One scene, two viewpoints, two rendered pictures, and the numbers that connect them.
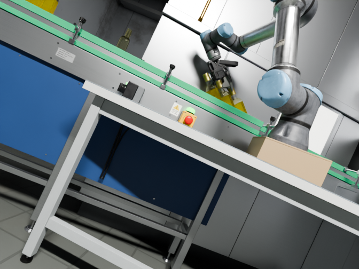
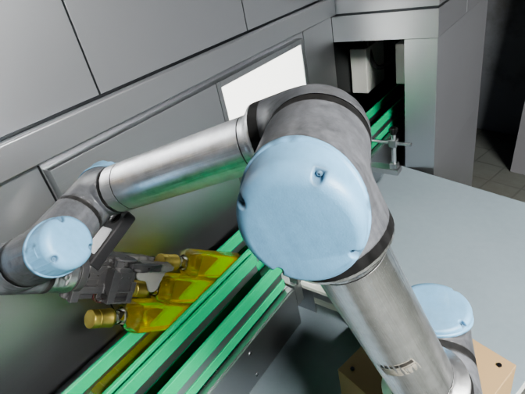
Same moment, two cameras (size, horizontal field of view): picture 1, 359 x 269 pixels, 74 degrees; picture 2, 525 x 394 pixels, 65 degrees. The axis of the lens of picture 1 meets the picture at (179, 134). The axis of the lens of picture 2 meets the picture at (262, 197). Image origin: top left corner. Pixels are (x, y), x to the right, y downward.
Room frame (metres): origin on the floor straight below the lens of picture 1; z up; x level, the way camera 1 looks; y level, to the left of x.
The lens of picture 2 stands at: (0.70, 0.08, 1.60)
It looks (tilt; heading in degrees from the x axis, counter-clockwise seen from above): 31 degrees down; 322
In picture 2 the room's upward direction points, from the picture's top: 12 degrees counter-clockwise
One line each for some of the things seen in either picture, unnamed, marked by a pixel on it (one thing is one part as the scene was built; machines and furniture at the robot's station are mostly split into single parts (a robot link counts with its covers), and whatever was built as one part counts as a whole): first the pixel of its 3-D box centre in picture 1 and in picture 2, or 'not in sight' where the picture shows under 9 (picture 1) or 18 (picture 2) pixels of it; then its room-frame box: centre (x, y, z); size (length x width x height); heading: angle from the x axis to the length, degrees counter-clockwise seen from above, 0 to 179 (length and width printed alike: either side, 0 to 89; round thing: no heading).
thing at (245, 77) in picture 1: (276, 107); (222, 146); (1.58, -0.51, 1.15); 0.90 x 0.03 x 0.34; 100
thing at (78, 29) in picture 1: (76, 29); not in sight; (1.07, 0.62, 0.94); 0.07 x 0.04 x 0.13; 10
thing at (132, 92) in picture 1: (133, 93); not in sight; (1.11, 0.28, 0.79); 0.08 x 0.08 x 0.08; 10
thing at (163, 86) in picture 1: (168, 76); not in sight; (1.15, 0.17, 0.94); 0.07 x 0.04 x 0.13; 10
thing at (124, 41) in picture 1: (120, 50); not in sight; (1.37, 0.51, 1.01); 0.06 x 0.06 x 0.26; 12
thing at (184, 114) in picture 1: (186, 120); not in sight; (1.16, 0.00, 0.79); 0.07 x 0.07 x 0.07; 10
